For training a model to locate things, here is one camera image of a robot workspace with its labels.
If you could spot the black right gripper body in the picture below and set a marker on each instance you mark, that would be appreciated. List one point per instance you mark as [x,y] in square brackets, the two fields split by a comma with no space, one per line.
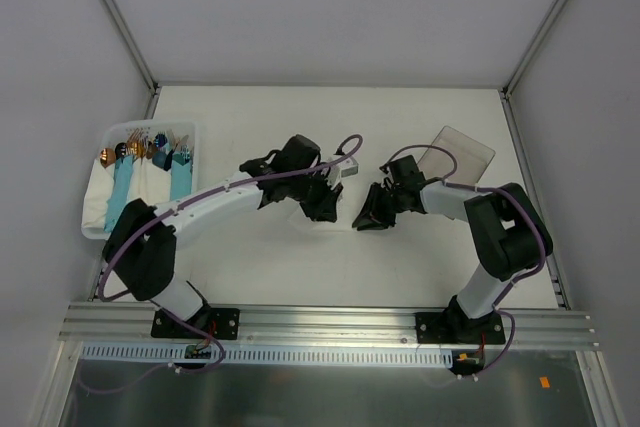
[383,205]

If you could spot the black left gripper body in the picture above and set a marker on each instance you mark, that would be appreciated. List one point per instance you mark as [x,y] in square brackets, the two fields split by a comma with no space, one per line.
[320,197]

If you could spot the white paper napkin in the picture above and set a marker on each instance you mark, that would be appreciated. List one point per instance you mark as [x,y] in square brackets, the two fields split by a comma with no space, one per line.
[303,224]

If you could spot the clear plastic utensil box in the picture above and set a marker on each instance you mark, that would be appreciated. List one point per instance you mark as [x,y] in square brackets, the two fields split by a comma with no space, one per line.
[453,165]

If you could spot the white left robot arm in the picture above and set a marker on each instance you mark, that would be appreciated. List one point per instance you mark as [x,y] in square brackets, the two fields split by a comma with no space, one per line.
[141,248]

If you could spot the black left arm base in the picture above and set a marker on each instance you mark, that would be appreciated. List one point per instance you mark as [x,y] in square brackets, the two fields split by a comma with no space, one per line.
[221,323]

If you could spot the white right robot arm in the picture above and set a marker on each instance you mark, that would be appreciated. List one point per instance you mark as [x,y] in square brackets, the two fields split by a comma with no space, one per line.
[511,241]

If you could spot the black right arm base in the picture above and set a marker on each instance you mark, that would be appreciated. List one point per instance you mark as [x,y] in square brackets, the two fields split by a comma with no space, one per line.
[447,328]

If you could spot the light blue rolled napkin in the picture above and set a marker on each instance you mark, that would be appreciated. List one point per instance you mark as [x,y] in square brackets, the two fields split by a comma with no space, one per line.
[118,200]

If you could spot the white rolled napkin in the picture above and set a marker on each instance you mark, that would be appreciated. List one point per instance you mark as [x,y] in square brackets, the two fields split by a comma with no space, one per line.
[97,195]

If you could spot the copper fork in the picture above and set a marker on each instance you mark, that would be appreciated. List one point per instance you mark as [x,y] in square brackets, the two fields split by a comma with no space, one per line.
[136,144]

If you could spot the white plastic basket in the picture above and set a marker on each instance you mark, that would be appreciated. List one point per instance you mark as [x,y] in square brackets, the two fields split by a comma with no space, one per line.
[151,178]

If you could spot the copper spoon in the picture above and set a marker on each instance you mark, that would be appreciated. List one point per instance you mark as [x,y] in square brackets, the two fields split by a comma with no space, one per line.
[107,157]

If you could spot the orange tape piece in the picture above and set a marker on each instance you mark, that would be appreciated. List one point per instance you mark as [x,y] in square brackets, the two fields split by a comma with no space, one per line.
[545,383]

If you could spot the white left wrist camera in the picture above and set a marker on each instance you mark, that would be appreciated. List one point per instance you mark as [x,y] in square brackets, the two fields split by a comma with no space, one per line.
[340,171]

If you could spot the perforated cable duct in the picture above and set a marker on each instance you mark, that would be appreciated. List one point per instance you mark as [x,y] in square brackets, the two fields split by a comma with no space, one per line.
[271,355]

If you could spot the aluminium frame rail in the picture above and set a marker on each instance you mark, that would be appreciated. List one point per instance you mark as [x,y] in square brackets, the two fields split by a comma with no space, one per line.
[254,325]

